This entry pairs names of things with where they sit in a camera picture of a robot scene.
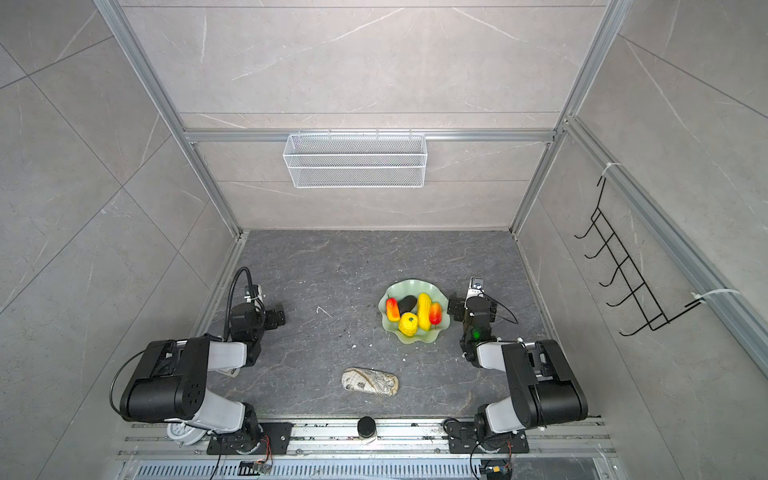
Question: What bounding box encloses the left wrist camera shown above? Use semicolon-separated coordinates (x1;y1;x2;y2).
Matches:
244;284;264;307

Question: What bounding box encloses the green wavy fruit bowl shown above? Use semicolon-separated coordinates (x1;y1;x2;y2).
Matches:
378;279;451;344

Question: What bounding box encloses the red yellow fake mango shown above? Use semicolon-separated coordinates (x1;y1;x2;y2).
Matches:
385;298;401;323

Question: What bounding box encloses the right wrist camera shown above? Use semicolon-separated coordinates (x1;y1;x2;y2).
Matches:
466;277;484;299

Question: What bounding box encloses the round yellow fake fruit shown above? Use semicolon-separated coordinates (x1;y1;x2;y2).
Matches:
398;312;419;338

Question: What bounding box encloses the black wire hook rack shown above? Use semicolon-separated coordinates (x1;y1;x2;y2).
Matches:
574;177;705;338

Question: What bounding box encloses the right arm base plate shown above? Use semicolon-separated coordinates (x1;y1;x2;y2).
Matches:
442;418;530;455

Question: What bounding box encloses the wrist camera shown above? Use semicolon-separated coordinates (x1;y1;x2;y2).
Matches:
244;284;264;307
466;277;484;299

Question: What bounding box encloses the white wire mesh basket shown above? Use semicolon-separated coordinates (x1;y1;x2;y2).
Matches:
283;133;428;189

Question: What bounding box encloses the black round knob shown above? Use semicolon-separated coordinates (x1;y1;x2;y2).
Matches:
356;416;377;440

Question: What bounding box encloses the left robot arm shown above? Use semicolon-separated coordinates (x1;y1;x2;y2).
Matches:
108;266;286;459

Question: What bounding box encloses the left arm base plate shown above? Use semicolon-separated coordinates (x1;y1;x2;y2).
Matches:
206;422;294;456

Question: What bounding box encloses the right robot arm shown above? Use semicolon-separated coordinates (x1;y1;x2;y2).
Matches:
448;294;588;445

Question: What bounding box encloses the red orange fake mango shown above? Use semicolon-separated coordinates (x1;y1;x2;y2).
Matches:
428;302;443;326

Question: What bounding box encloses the long yellow fake fruit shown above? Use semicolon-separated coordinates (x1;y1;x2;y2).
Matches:
417;293;432;331

